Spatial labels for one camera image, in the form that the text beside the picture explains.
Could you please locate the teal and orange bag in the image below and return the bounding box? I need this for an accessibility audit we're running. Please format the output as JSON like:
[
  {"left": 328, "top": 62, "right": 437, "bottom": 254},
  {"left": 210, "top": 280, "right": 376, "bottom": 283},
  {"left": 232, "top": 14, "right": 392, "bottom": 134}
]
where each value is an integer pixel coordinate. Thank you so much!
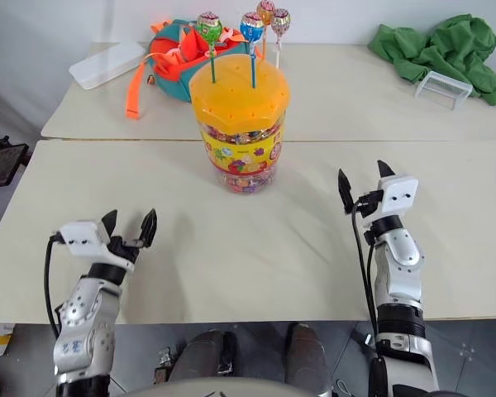
[{"left": 125, "top": 17, "right": 250, "bottom": 122}]

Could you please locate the blue wrapped lollipop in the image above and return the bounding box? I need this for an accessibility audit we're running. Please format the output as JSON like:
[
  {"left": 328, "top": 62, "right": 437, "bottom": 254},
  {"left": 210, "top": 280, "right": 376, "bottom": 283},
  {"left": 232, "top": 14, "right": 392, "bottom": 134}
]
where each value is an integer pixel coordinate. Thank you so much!
[{"left": 239, "top": 12, "right": 267, "bottom": 90}]

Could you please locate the white plastic tray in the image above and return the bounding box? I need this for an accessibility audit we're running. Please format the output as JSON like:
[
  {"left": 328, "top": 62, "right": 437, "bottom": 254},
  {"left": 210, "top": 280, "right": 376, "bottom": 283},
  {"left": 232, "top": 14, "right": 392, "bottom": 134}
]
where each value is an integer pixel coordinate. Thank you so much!
[{"left": 68, "top": 41, "right": 146, "bottom": 91}]

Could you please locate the green wrapped lollipop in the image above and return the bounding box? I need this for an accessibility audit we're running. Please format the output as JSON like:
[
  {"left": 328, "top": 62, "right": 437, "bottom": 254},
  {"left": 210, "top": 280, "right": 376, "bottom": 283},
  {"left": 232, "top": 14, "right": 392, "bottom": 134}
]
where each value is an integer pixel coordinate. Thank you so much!
[{"left": 195, "top": 12, "right": 223, "bottom": 83}]

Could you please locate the clear candy jar colourful label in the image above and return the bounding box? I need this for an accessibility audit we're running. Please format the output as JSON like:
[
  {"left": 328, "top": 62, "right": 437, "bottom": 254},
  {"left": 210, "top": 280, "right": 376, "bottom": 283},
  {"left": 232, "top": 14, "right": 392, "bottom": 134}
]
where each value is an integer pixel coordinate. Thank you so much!
[{"left": 198, "top": 119, "right": 284, "bottom": 196}]

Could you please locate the pink white wrapped lollipop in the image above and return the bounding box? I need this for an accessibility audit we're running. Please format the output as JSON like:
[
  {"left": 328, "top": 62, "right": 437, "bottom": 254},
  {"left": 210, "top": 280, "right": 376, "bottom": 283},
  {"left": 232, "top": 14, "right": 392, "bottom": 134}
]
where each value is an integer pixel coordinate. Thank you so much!
[{"left": 269, "top": 7, "right": 292, "bottom": 69}]

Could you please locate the yellow plastic lollipop container lid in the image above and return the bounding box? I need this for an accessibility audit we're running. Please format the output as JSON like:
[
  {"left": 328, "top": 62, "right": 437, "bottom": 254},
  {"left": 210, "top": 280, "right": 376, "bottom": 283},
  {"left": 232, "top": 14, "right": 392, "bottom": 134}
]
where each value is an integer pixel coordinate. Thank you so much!
[{"left": 188, "top": 53, "right": 292, "bottom": 132}]

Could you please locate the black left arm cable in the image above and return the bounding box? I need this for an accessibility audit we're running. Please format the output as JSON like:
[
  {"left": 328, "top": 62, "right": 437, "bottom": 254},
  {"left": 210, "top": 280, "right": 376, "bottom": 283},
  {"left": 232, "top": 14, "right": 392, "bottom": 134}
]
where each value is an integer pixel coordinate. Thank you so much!
[{"left": 43, "top": 231, "right": 67, "bottom": 341}]

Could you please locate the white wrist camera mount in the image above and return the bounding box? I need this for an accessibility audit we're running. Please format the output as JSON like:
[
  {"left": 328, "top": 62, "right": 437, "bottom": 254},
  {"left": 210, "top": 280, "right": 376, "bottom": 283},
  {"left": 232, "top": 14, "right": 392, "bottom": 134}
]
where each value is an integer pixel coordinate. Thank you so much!
[
  {"left": 60, "top": 221, "right": 134, "bottom": 270},
  {"left": 375, "top": 175, "right": 420, "bottom": 217}
]

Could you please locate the silver robot body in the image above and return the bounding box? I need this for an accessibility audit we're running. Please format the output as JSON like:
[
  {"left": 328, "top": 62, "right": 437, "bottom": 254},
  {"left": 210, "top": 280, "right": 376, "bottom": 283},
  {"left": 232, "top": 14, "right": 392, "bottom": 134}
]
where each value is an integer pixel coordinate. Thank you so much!
[{"left": 122, "top": 375, "right": 332, "bottom": 397}]

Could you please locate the green crumpled cloth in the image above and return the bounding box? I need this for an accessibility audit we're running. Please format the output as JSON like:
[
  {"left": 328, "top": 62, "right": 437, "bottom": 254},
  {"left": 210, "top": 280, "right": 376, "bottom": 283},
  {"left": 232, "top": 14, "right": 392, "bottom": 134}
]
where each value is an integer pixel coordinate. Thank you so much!
[{"left": 367, "top": 12, "right": 496, "bottom": 107}]

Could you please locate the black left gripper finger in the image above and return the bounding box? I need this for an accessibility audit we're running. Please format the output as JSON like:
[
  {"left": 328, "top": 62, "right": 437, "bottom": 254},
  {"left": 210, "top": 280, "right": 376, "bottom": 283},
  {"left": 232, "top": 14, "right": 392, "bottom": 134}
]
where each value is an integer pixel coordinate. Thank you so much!
[
  {"left": 138, "top": 208, "right": 159, "bottom": 250},
  {"left": 100, "top": 208, "right": 119, "bottom": 241}
]

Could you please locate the black mesh chair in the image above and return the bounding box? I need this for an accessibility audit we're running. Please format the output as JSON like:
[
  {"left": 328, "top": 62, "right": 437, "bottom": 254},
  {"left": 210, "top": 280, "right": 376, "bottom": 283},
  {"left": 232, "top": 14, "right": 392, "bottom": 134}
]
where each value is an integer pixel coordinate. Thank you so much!
[{"left": 0, "top": 129, "right": 30, "bottom": 192}]

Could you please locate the clear plastic box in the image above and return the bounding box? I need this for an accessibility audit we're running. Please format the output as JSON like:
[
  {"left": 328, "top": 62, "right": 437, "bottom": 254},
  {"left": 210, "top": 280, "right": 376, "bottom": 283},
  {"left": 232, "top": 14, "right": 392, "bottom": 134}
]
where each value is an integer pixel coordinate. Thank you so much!
[{"left": 413, "top": 69, "right": 474, "bottom": 112}]

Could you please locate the orange wrapped lollipop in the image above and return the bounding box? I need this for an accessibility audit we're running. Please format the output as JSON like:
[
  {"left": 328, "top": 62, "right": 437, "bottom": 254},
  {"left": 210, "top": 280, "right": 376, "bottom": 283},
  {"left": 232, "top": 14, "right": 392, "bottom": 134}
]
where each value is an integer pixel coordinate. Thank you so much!
[{"left": 255, "top": 0, "right": 278, "bottom": 61}]

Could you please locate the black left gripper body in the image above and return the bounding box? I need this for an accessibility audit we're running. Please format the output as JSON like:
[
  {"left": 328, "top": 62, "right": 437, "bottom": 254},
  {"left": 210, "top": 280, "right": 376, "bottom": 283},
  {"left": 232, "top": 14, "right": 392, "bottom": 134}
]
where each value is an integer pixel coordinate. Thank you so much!
[{"left": 107, "top": 234, "right": 142, "bottom": 264}]

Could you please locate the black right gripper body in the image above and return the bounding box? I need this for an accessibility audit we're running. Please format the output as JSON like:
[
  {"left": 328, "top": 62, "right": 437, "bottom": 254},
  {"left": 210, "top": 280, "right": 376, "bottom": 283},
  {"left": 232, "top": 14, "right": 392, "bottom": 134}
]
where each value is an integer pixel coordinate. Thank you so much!
[{"left": 354, "top": 189, "right": 384, "bottom": 219}]

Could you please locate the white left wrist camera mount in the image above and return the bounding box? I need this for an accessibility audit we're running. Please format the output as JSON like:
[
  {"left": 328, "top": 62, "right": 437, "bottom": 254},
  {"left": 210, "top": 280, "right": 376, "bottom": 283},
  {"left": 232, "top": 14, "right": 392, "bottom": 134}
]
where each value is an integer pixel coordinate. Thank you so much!
[{"left": 60, "top": 221, "right": 134, "bottom": 270}]

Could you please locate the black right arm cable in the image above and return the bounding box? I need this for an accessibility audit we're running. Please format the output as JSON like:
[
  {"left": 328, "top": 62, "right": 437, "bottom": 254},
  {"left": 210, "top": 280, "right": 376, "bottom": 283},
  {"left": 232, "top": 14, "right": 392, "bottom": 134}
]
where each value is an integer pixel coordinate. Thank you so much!
[{"left": 351, "top": 198, "right": 382, "bottom": 353}]

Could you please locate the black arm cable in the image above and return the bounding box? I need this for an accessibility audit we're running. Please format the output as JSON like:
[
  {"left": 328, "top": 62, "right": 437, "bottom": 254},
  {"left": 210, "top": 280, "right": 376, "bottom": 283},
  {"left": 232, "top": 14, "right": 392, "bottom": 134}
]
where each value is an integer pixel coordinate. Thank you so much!
[
  {"left": 43, "top": 231, "right": 67, "bottom": 341},
  {"left": 351, "top": 198, "right": 382, "bottom": 353}
]

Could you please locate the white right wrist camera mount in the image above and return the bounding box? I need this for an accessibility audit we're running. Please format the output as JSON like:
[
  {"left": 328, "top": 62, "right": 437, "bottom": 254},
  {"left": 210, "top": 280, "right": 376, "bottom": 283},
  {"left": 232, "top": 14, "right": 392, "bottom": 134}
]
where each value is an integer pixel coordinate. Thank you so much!
[{"left": 375, "top": 175, "right": 420, "bottom": 217}]

